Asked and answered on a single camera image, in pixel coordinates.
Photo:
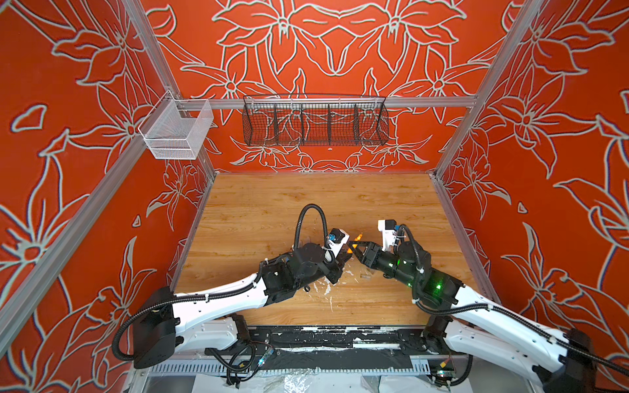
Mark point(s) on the orange marker pen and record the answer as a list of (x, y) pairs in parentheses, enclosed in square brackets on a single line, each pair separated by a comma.
[(355, 239)]

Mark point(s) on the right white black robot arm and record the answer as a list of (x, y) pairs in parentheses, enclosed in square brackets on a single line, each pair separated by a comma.
[(464, 321)]

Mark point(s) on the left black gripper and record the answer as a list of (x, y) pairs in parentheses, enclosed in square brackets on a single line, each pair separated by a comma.
[(336, 266)]

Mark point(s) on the clear plastic bin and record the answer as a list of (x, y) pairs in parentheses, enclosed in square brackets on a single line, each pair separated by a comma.
[(175, 129)]

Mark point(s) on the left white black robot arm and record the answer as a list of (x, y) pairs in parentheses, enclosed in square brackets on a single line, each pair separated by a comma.
[(169, 323)]

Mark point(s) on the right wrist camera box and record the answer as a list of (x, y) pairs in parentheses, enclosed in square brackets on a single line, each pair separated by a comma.
[(388, 229)]

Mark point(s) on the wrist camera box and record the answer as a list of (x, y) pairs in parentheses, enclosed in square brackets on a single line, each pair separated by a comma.
[(336, 239), (388, 229)]

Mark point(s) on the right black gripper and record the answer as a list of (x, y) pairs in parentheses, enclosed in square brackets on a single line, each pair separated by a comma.
[(373, 253)]

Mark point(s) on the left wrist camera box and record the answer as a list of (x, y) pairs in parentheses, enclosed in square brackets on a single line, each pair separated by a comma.
[(336, 239)]

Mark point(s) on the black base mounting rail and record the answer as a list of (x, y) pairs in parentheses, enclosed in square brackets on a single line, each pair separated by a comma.
[(350, 348)]

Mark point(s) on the black wire mesh basket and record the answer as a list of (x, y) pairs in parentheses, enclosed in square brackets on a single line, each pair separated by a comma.
[(315, 120)]

